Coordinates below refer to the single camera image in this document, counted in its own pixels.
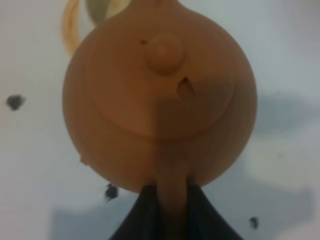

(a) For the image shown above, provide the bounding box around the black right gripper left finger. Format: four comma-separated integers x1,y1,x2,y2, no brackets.
109,185,164,240

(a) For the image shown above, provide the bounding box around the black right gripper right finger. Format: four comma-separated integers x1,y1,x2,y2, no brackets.
182,177,242,240

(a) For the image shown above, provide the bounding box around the brown clay teapot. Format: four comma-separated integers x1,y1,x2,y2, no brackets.
61,0,258,240

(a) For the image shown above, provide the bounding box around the orange far coaster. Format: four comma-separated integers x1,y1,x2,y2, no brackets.
61,0,81,56

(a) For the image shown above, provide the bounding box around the white far teacup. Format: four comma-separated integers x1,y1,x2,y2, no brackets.
85,0,131,27

